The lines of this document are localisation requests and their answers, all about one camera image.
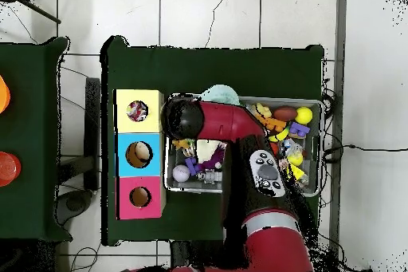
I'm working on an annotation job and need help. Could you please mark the cream knitted cloth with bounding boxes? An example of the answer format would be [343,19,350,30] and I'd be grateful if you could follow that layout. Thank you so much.
[195,139,225,164]

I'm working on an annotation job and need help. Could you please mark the light blue knitted cloth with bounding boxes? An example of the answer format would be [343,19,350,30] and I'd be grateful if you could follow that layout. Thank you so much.
[200,84,241,106]

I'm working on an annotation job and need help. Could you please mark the colourful spotted cloth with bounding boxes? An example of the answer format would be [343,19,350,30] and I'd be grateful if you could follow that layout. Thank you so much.
[126,100,149,122]

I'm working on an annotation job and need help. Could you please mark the wooden box with three holes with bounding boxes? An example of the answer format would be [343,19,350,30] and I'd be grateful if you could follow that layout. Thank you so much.
[113,89,167,221]

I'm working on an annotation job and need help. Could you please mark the shallow mesh bin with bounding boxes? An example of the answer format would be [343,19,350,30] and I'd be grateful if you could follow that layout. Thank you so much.
[164,92,325,198]

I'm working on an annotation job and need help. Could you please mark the purple spiky ball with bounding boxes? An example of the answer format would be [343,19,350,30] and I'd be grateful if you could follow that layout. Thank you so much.
[198,145,226,171]

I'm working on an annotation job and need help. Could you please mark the white toy baseball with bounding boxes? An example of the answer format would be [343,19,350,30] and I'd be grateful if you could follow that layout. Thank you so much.
[171,164,191,183]

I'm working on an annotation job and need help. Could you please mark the dark green tablecloth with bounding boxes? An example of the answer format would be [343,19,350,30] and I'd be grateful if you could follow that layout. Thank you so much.
[0,36,73,242]
[100,35,326,249]

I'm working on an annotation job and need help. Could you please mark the yellow toy banana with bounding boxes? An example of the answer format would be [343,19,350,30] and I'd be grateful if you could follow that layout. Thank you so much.
[268,125,290,143]

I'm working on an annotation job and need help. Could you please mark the yellow cheese wedge toy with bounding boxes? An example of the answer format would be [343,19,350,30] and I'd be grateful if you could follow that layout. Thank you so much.
[286,163,306,187]

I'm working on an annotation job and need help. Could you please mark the yellow ball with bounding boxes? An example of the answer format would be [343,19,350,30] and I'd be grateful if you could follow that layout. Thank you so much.
[294,106,314,125]

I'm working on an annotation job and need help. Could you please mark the red plastic cup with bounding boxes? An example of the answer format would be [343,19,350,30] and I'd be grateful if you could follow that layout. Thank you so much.
[0,151,22,187]

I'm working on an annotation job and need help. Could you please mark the black metal rod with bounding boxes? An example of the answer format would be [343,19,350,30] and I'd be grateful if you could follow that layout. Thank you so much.
[0,0,62,25]

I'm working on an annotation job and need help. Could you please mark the orange plastic cup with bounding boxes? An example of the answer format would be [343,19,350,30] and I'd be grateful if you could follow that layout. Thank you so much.
[0,73,11,115]

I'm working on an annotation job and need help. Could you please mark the black power cable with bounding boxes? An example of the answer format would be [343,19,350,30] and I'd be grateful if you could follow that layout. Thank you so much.
[323,144,408,162]

